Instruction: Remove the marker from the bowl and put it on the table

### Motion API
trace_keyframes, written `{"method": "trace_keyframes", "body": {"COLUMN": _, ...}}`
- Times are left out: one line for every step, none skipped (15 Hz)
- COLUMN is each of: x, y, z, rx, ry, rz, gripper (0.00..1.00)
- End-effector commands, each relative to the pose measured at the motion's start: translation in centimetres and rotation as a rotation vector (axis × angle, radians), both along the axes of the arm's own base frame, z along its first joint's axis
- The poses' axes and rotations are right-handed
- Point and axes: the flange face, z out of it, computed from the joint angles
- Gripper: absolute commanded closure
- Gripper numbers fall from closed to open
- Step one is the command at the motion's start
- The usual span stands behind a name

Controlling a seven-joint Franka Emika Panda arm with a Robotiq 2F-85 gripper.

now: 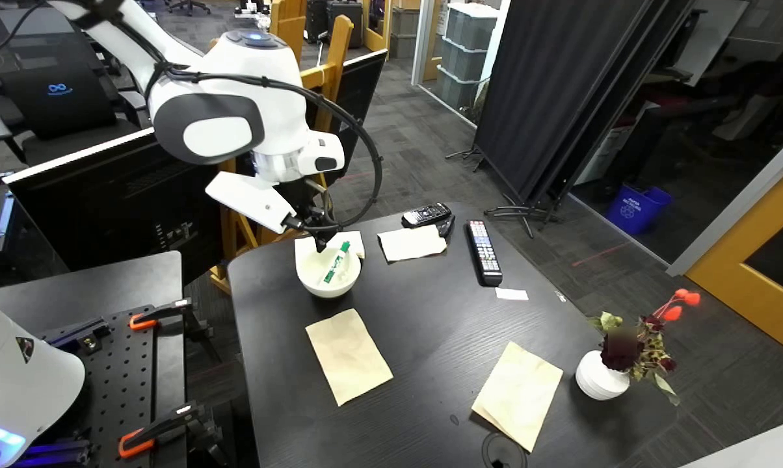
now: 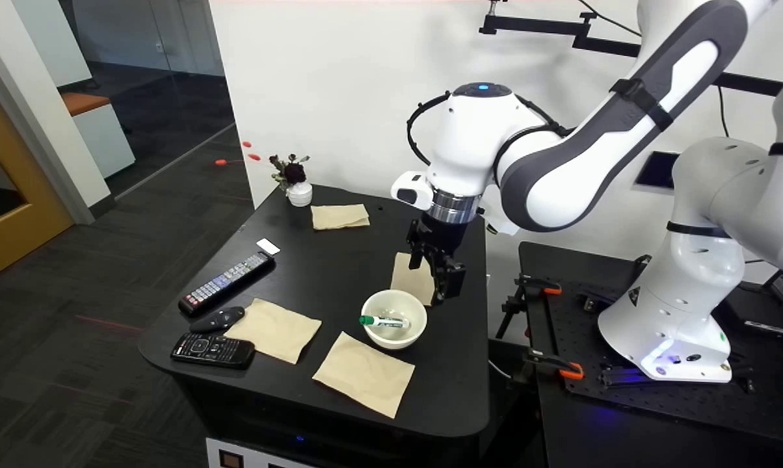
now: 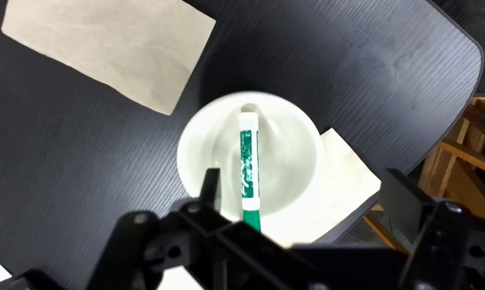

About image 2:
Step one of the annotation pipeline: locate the large tan square napkin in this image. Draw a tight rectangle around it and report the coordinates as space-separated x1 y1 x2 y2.
311 329 420 420

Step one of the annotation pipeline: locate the small black remote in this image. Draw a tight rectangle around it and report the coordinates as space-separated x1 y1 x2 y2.
190 305 248 338

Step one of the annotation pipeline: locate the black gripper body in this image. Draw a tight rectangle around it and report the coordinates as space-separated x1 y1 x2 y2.
409 216 461 264

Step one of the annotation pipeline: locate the wooden door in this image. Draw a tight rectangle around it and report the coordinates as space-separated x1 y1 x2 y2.
0 65 76 288

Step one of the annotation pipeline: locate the white ceramic bowl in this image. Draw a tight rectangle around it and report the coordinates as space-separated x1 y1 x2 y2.
359 288 430 354

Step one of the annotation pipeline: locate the black hanging cable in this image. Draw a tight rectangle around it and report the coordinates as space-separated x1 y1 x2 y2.
711 84 733 141

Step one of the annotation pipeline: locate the black wide button remote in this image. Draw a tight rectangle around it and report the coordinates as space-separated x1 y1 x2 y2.
169 333 259 372

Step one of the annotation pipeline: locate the white label on table front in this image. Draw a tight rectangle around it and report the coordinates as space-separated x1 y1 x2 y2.
204 435 318 468

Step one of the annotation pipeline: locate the black wall panel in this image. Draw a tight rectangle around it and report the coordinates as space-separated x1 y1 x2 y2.
633 147 681 192

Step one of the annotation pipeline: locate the orange handled black clamp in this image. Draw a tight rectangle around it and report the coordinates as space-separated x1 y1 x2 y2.
527 348 588 388
513 273 567 302

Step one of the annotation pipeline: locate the tan rectangular napkin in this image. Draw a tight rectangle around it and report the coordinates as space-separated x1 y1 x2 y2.
389 249 439 310

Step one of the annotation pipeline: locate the long black remote control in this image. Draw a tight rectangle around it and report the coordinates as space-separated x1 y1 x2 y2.
178 247 279 318

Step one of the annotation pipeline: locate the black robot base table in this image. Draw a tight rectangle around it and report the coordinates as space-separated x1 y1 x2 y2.
513 240 783 468

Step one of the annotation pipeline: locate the small folded tan napkin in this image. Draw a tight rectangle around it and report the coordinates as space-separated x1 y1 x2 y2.
308 201 372 234

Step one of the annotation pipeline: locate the white vase with dark plant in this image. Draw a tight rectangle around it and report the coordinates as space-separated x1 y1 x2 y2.
268 151 314 210

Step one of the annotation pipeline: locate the white bench with wooden top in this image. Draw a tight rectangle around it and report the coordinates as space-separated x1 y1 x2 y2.
61 86 139 181

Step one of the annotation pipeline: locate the green capped marker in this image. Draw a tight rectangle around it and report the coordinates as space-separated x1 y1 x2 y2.
356 312 409 335

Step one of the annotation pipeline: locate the black work table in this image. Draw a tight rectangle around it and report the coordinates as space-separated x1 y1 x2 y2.
136 181 495 468

